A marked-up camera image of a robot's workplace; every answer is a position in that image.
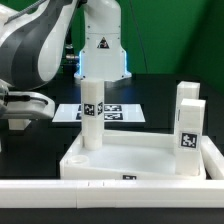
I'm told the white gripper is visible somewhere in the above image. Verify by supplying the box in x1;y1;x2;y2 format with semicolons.
0;91;55;119

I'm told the white desk tabletop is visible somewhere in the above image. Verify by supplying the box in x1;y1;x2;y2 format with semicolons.
60;130;206;180

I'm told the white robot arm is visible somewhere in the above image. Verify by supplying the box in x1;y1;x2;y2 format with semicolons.
0;0;131;119

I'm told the fiducial marker sheet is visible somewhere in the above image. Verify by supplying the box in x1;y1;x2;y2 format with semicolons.
53;104;145;123

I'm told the white L-shaped wall fence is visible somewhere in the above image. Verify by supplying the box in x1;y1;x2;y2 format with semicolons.
0;136;224;208

